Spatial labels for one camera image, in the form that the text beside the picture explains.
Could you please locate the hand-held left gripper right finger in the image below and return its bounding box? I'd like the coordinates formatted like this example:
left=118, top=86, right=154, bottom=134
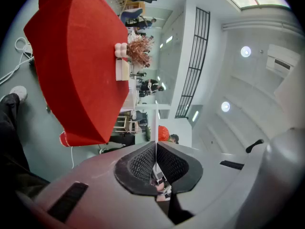
left=157, top=127, right=305, bottom=229

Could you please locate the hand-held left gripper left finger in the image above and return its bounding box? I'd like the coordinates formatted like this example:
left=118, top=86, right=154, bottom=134
left=23, top=141, right=176, bottom=229

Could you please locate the red strawberry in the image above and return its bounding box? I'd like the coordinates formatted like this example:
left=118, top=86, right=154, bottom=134
left=158, top=125, right=169, bottom=142

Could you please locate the red square table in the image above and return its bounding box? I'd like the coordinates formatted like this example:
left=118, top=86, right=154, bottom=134
left=23, top=0, right=131, bottom=148

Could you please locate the light wooden stool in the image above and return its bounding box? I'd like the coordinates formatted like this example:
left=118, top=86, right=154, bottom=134
left=113, top=114, right=137, bottom=134

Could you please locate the person's black trouser leg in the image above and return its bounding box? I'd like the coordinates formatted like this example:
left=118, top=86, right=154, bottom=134
left=0, top=92, right=31, bottom=174

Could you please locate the beige flat book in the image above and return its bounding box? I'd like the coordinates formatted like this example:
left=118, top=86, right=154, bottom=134
left=115, top=58, right=130, bottom=82

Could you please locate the person's white shoe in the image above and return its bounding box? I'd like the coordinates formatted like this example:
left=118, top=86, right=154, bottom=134
left=9, top=85, right=28, bottom=103

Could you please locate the black window grille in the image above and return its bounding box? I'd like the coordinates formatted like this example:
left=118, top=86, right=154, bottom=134
left=174, top=7, right=211, bottom=118

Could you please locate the pink bubble vase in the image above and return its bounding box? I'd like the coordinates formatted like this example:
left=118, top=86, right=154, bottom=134
left=114, top=42, right=128, bottom=58

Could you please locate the white air conditioner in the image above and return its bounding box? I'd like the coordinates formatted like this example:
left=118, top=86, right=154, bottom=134
left=265, top=43, right=300, bottom=77

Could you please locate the dried red plant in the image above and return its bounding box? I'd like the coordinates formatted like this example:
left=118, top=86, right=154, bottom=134
left=127, top=34, right=153, bottom=68

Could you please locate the blue chair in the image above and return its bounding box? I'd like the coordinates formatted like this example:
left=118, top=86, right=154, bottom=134
left=120, top=8, right=144, bottom=25

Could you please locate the white cable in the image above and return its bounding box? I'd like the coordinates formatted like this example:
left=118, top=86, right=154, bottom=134
left=0, top=36, right=34, bottom=85

